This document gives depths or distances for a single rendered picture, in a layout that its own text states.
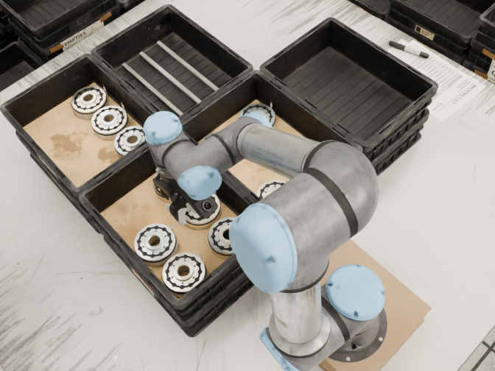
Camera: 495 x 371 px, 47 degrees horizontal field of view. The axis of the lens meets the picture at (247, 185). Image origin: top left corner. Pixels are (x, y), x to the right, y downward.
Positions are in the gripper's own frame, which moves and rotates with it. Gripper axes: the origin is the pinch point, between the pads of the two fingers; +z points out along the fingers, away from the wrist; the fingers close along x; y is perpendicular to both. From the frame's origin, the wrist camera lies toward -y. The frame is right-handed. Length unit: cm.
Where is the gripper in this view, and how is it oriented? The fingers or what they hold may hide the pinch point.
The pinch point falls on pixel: (192, 216)
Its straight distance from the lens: 141.8
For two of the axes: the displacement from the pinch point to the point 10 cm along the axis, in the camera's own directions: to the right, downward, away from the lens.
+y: -7.3, -5.5, 4.1
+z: 0.6, 5.5, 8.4
